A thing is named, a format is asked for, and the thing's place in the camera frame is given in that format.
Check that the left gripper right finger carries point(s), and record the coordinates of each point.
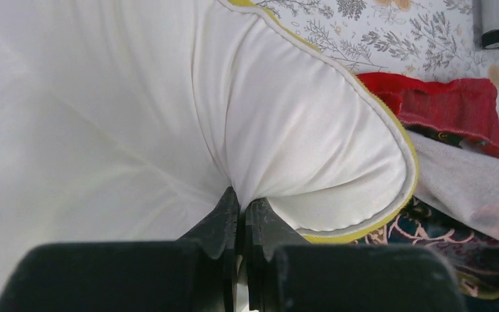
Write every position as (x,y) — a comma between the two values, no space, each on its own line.
(285,272)

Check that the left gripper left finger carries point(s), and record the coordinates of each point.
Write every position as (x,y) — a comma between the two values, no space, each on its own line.
(196,272)

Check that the white pillow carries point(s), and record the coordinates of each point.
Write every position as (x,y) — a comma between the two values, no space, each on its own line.
(127,120)

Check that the red printed pillowcase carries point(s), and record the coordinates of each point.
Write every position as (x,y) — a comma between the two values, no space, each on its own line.
(454,127)

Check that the floral tablecloth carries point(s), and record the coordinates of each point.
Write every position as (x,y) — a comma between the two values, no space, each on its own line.
(426,40)

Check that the grey microphone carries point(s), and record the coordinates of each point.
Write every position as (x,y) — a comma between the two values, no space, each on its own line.
(486,21)

